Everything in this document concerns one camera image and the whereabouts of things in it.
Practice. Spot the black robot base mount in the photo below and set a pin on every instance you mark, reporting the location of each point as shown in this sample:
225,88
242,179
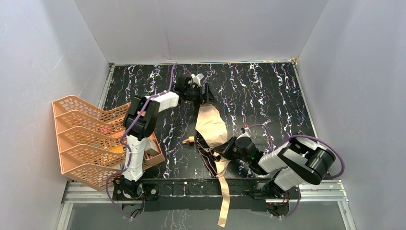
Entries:
202,194

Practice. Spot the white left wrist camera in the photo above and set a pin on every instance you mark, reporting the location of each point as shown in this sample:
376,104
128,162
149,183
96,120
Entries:
196,80

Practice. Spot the grey box in organizer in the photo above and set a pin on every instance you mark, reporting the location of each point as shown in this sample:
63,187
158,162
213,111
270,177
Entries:
152,148

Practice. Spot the beige and black folding umbrella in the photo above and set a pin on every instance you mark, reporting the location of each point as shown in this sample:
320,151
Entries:
211,132

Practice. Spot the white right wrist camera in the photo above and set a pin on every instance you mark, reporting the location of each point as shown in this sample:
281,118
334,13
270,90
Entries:
245,132

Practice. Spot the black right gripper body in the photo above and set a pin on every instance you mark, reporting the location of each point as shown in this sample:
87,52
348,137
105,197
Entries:
226,148

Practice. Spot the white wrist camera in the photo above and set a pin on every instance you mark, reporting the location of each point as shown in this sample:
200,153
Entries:
196,80
245,132

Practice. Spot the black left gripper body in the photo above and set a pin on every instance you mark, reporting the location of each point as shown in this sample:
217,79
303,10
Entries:
203,93

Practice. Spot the orange plastic file organizer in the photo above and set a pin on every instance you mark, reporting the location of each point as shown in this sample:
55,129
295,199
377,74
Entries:
88,140

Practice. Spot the aluminium frame rail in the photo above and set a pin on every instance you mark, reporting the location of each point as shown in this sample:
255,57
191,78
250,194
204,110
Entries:
328,190

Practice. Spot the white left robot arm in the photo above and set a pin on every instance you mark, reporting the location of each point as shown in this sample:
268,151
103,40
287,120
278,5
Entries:
140,122

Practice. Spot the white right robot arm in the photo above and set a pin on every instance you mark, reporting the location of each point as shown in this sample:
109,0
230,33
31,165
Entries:
300,159

